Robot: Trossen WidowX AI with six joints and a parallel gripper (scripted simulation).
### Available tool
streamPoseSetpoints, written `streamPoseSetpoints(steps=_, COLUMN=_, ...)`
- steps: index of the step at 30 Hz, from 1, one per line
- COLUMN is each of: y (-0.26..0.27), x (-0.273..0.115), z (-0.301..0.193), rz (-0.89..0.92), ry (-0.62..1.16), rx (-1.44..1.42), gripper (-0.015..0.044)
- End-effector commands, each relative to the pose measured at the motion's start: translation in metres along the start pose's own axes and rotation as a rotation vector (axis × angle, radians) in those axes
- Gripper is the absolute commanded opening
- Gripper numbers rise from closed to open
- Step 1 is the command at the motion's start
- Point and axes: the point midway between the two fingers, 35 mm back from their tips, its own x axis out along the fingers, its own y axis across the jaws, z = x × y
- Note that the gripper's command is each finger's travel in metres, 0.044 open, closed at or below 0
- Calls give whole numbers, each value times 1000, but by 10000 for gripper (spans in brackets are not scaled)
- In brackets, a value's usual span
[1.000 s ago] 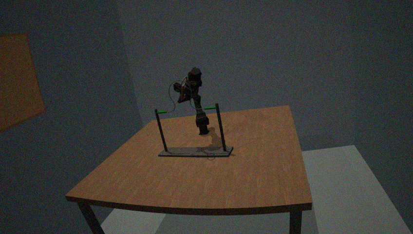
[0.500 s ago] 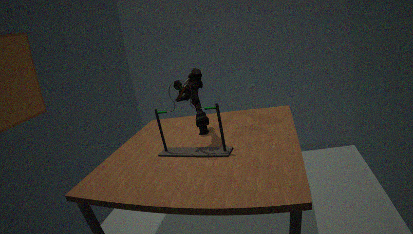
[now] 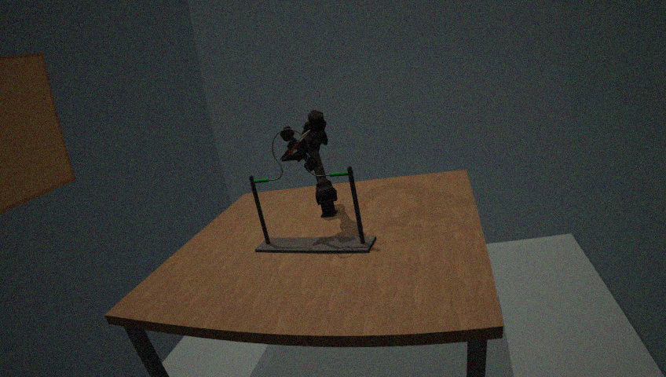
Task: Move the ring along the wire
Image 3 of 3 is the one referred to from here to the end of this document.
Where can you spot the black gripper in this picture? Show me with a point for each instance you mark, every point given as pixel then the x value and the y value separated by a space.
pixel 302 149

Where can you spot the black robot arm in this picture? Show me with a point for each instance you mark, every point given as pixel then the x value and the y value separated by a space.
pixel 325 193

